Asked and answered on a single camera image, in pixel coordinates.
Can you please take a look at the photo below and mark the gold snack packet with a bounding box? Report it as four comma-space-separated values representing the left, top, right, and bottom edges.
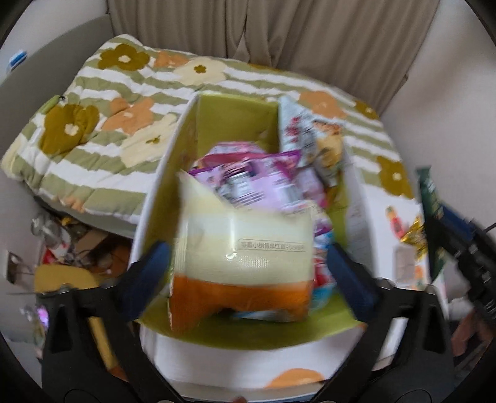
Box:
399, 216, 427, 256

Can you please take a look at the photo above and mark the yellow box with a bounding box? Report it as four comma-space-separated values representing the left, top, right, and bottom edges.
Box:
34, 267, 121, 380

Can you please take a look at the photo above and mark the blue and white small item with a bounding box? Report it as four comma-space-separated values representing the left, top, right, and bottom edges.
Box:
8, 50, 29, 71

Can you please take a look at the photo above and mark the green-lined cardboard box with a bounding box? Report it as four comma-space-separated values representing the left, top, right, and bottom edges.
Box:
130, 93, 369, 349

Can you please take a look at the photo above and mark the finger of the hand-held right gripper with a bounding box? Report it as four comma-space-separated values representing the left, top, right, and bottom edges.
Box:
426, 205, 481, 260

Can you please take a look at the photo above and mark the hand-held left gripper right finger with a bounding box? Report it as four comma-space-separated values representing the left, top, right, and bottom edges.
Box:
310, 244, 456, 403

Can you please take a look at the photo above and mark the beige curtain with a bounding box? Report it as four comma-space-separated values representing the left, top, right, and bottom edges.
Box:
106, 0, 440, 113

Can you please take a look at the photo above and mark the dark green snack packet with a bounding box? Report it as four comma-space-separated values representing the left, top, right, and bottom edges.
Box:
416, 166, 446, 283

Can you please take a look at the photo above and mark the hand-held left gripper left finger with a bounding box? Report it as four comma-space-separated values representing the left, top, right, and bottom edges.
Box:
41, 241, 187, 403

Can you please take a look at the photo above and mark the orange and cream snack packet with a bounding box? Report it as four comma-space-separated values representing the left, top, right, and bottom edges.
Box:
168, 170, 314, 334

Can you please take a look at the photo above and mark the purple snack packet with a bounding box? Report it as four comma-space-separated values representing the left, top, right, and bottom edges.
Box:
188, 149, 303, 212

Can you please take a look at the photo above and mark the green striped floral blanket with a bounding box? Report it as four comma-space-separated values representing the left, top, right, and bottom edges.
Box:
2, 34, 415, 225

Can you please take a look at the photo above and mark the silver and yellow snack packet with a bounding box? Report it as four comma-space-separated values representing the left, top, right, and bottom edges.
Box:
278, 96, 345, 188

